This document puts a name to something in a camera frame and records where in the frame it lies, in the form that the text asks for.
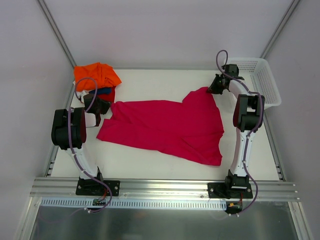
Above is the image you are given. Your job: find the magenta t shirt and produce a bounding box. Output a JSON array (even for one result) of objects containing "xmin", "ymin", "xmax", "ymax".
[{"xmin": 96, "ymin": 87, "xmax": 224, "ymax": 167}]

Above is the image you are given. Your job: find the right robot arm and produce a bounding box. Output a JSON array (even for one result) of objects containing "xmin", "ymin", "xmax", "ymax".
[{"xmin": 207, "ymin": 64, "xmax": 265, "ymax": 199}]

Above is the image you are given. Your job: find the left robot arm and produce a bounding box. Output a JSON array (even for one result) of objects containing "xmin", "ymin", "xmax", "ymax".
[{"xmin": 51, "ymin": 94, "xmax": 111, "ymax": 195}]

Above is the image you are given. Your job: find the red folded t shirt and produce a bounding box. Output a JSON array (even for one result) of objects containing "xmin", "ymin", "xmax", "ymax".
[{"xmin": 97, "ymin": 88, "xmax": 116, "ymax": 103}]

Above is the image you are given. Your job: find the blue folded t shirt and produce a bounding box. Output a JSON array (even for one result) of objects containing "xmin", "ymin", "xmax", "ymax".
[{"xmin": 88, "ymin": 87, "xmax": 113, "ymax": 96}]

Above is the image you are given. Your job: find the orange folded t shirt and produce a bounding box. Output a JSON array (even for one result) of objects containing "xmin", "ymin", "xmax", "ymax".
[{"xmin": 73, "ymin": 62, "xmax": 122, "ymax": 92}]

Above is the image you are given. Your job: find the white plastic basket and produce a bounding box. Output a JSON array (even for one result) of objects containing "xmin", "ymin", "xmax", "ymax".
[{"xmin": 227, "ymin": 57, "xmax": 282, "ymax": 109}]

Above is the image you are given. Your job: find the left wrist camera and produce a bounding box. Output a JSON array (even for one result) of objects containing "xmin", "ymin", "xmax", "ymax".
[{"xmin": 75, "ymin": 91, "xmax": 88, "ymax": 104}]

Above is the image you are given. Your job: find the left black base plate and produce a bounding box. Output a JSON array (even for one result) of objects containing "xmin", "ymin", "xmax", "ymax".
[{"xmin": 75, "ymin": 178, "xmax": 120, "ymax": 197}]

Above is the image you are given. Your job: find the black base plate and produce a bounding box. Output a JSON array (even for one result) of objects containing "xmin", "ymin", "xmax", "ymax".
[
  {"xmin": 207, "ymin": 182, "xmax": 253, "ymax": 199},
  {"xmin": 75, "ymin": 178, "xmax": 120, "ymax": 197}
]

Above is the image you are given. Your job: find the white slotted cable duct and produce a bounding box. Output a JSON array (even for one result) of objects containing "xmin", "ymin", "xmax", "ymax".
[{"xmin": 40, "ymin": 197, "xmax": 227, "ymax": 211}]

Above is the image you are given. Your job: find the aluminium mounting rail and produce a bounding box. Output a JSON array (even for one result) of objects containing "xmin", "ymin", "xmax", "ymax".
[{"xmin": 29, "ymin": 177, "xmax": 301, "ymax": 202}]

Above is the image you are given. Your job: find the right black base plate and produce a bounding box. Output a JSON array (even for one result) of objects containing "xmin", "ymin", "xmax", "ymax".
[{"xmin": 207, "ymin": 182, "xmax": 253, "ymax": 199}]

